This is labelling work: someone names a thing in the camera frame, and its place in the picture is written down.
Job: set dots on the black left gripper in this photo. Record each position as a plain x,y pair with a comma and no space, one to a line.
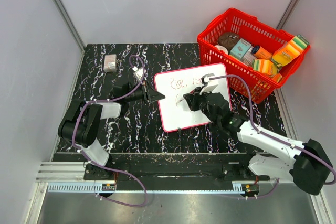
150,95

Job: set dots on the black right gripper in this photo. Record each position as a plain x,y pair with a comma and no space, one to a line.
192,99

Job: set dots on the pink framed whiteboard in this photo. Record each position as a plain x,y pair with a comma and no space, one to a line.
174,84

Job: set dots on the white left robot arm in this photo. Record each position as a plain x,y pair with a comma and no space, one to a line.
81,121

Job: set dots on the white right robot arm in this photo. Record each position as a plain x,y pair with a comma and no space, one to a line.
304,163

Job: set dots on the small pink white box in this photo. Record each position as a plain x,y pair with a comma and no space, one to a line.
110,63

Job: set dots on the white tape roll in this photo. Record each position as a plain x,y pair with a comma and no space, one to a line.
222,48

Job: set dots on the brown round bread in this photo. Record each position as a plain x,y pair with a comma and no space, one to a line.
228,40

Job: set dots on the teal white carton box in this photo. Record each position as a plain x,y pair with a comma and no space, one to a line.
242,52

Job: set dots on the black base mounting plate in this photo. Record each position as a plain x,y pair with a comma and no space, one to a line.
176,172

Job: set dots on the striped sponge stack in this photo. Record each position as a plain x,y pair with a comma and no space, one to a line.
265,67

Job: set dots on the orange cylindrical can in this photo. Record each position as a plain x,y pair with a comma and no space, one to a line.
261,53

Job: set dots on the red plastic basket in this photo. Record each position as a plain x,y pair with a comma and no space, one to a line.
243,78

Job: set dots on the yellow sponge pack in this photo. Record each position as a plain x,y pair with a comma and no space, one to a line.
290,51

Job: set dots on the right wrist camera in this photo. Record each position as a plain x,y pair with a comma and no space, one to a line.
209,83

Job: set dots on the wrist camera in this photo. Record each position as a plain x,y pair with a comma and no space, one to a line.
138,73
209,83

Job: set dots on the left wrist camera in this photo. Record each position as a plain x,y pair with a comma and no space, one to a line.
138,73

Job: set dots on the white slotted cable duct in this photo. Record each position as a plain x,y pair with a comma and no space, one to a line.
81,187

